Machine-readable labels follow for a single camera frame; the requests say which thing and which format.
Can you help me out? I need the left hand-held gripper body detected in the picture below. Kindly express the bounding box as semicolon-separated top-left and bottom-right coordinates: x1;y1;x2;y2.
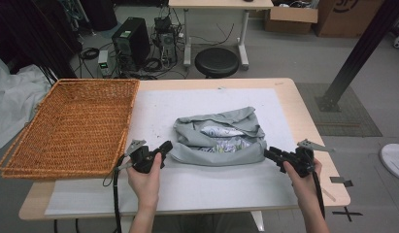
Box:
123;139;166;174

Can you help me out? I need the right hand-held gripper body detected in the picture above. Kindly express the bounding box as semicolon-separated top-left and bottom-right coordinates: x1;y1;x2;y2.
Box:
278;139;336;179

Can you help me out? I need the grey printed t-shirt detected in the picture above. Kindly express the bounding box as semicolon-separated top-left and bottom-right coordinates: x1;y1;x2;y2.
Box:
169;106;268;168

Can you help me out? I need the wicker basket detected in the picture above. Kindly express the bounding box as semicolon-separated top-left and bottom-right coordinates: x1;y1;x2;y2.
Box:
0;78;141;181

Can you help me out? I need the person's left hand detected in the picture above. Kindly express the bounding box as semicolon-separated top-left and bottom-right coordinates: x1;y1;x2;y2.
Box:
126;153;163;208

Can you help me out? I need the person's right hand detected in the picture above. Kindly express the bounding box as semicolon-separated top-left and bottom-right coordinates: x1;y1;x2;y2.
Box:
283;158;322;207

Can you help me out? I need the grey tape piece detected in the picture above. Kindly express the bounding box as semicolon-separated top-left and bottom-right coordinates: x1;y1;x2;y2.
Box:
329;176;354;188

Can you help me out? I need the white table mat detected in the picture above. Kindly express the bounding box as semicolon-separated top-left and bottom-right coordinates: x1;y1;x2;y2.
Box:
45;87;317;216

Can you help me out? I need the grey floor mat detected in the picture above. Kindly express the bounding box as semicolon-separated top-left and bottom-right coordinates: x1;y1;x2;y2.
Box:
295;83;383;138

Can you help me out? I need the person's lap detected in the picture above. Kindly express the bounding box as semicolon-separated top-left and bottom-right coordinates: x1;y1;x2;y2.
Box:
152;213;261;233

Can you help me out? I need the white round disc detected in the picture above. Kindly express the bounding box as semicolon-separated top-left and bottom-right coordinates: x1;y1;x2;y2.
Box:
380;143;399;183

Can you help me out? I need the black round stool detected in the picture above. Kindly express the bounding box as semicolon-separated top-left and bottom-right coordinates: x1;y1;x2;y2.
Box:
194;48;240;80

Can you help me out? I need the small power supply unit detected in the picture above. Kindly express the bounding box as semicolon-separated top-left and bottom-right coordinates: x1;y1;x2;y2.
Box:
97;50;115;78

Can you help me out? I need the black computer tower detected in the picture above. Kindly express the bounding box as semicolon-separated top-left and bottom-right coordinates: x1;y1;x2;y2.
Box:
111;17;151;72

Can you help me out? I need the small open cardboard box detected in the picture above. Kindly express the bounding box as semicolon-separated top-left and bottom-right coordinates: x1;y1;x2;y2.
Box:
264;5;318;35

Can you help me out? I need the white cloth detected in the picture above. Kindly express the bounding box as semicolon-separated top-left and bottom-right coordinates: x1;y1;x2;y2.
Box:
0;52;54;154

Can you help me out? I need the large cardboard box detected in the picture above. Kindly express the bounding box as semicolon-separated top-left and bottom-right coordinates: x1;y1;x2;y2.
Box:
313;0;385;38

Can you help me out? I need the white desk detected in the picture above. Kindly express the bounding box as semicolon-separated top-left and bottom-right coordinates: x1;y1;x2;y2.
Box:
167;0;275;72

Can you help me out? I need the dark curtain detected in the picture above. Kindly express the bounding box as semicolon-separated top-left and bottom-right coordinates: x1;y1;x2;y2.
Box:
0;0;83;81

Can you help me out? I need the right hand-held gripper cable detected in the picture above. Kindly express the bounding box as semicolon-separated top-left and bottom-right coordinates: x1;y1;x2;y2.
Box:
312;170;327;219

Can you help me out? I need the hand-held gripper cable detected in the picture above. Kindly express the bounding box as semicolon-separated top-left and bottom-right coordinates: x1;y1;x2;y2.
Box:
312;170;327;219
103;154;132;233

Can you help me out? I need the left hand-held gripper cable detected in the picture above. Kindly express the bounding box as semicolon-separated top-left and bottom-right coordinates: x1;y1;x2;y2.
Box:
103;154;132;233

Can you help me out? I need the open-frame computer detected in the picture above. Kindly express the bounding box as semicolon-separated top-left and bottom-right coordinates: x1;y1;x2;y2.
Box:
153;16;179;67

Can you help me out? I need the coiled black cable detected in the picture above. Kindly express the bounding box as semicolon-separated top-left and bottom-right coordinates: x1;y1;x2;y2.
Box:
80;47;100;61

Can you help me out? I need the black metal post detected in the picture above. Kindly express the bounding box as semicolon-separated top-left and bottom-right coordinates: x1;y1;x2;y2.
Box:
315;0;399;114

